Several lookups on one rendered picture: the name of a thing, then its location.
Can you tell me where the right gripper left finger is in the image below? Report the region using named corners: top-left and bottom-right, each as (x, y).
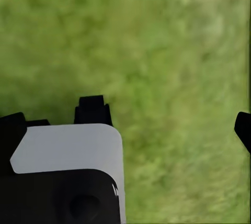
top-left (0, 112), bottom-right (27, 174)

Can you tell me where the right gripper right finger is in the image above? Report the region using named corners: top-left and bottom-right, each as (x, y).
top-left (234, 112), bottom-right (251, 154)

